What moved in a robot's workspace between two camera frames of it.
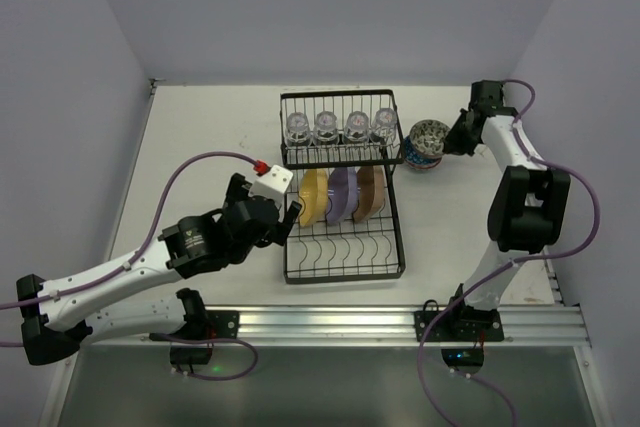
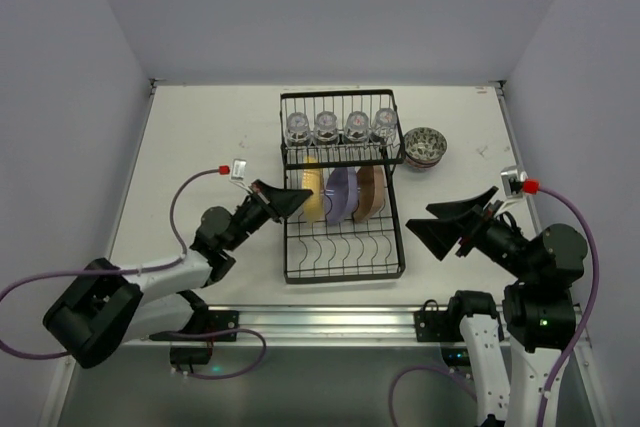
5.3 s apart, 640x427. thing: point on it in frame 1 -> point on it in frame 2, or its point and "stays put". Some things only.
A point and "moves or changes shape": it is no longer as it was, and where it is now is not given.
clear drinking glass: [326, 129] stays put
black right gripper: [460, 132] -> [473, 226]
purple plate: [342, 194] stays put
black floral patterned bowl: [428, 136] moves or changes shape
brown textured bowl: [371, 192] stays put
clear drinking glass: [297, 131] stays put
